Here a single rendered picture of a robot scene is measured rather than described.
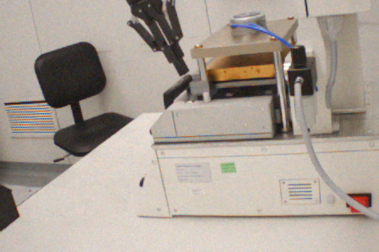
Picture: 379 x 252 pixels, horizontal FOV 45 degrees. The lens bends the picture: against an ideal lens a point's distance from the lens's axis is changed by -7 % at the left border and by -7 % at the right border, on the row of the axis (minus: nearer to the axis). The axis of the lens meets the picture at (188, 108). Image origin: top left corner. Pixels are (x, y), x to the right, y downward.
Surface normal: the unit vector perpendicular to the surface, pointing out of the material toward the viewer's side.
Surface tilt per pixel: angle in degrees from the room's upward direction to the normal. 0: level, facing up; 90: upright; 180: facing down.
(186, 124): 90
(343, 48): 90
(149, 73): 90
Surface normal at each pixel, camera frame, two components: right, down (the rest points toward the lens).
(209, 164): -0.33, 0.33
